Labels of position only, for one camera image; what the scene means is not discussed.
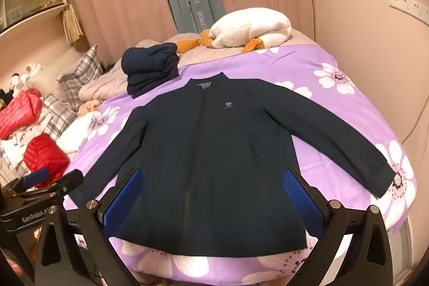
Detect folded navy clothes stack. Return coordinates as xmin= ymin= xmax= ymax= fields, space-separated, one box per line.
xmin=121 ymin=42 xmax=180 ymax=99

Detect navy zip jacket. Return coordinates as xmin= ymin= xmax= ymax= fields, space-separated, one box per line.
xmin=69 ymin=72 xmax=396 ymax=256

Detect white wall socket strip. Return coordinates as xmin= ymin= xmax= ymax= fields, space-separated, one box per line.
xmin=389 ymin=0 xmax=428 ymax=24

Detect white cloth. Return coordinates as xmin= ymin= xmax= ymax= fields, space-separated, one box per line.
xmin=57 ymin=112 xmax=101 ymax=154

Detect beige cushion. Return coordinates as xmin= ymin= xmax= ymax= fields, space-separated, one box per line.
xmin=27 ymin=46 xmax=84 ymax=93

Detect white goose plush toy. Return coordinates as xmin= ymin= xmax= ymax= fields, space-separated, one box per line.
xmin=176 ymin=7 xmax=291 ymax=55

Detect beige hanging tassel bundle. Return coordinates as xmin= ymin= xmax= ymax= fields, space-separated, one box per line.
xmin=62 ymin=5 xmax=84 ymax=45

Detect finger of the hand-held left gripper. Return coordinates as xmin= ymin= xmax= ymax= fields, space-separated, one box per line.
xmin=55 ymin=169 xmax=84 ymax=198
xmin=2 ymin=168 xmax=51 ymax=202

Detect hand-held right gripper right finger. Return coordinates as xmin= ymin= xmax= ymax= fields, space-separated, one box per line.
xmin=282 ymin=168 xmax=395 ymax=286

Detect small white plush toys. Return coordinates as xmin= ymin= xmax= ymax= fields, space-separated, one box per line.
xmin=8 ymin=63 xmax=45 ymax=94

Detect pinkish beige quilt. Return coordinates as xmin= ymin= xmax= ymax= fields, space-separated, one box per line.
xmin=79 ymin=31 xmax=316 ymax=102

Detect purple floral bedsheet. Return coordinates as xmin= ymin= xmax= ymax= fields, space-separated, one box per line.
xmin=64 ymin=44 xmax=418 ymax=286

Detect grey plaid pillow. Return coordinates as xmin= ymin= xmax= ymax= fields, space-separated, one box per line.
xmin=0 ymin=94 xmax=78 ymax=173
xmin=55 ymin=45 xmax=103 ymax=106

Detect peach cloth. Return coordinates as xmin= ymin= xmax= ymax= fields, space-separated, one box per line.
xmin=78 ymin=99 xmax=103 ymax=116

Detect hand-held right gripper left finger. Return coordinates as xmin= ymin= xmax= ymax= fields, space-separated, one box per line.
xmin=34 ymin=167 xmax=145 ymax=286

